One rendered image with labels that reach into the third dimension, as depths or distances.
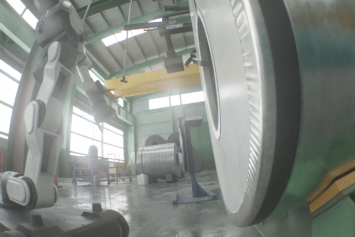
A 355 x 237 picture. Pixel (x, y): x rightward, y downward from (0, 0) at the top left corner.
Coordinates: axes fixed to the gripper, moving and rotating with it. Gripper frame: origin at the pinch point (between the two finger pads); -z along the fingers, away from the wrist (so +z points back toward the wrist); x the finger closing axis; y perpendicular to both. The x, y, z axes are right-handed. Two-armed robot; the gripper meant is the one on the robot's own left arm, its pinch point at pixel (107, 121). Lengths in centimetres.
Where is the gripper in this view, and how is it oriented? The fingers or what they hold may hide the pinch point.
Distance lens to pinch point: 91.0
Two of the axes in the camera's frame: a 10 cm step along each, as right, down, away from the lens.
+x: 8.0, -5.7, 1.7
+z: -5.9, -7.2, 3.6
